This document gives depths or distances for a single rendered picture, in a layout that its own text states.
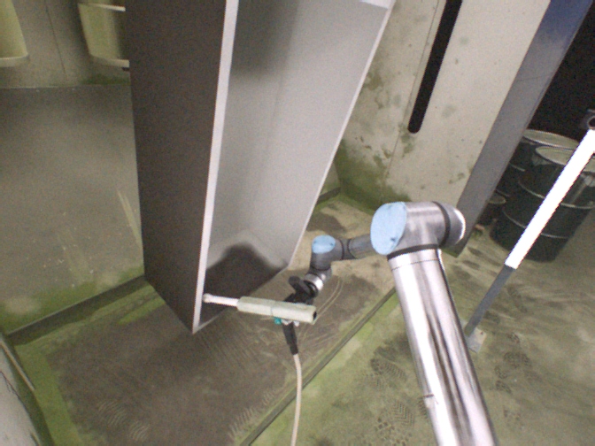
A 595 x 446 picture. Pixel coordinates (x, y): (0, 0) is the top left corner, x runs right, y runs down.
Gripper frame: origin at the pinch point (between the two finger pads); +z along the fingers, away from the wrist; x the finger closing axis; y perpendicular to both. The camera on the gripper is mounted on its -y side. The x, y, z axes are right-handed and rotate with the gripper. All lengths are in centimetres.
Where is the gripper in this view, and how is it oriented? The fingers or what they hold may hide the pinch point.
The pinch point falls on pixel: (283, 319)
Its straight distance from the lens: 111.5
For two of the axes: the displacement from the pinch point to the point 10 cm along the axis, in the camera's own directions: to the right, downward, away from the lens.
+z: -4.2, 4.1, -8.1
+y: 1.9, 9.1, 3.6
